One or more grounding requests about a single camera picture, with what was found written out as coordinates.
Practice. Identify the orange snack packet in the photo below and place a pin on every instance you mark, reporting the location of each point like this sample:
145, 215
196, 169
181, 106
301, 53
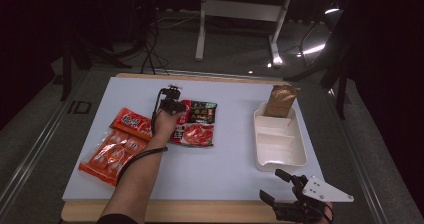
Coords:
113, 154

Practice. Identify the person's right hand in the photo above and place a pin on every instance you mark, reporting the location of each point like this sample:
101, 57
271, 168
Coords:
328, 217

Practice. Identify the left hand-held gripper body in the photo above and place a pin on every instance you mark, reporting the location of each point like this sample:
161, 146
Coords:
171, 105

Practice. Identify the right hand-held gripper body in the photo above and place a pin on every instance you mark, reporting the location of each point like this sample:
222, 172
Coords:
320, 190

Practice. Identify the black stand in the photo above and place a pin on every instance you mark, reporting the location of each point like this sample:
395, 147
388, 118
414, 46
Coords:
66, 67
340, 84

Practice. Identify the person's left hand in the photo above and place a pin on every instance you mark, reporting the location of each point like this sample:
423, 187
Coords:
165, 127

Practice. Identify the metal floor rail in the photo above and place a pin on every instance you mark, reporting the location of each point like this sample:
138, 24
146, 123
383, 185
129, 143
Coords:
363, 170
30, 157

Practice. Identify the gold foil packet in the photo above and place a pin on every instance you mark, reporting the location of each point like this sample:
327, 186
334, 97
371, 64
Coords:
281, 100

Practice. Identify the black chair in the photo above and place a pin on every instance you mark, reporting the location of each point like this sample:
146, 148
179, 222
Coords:
313, 49

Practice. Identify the red and black food packet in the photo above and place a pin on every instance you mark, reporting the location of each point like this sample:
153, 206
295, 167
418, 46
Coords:
196, 134

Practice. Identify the white metal desk frame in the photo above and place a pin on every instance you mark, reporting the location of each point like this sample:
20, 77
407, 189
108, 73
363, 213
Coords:
240, 10

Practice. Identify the white plastic container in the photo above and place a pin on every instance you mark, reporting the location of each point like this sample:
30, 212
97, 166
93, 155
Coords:
280, 150

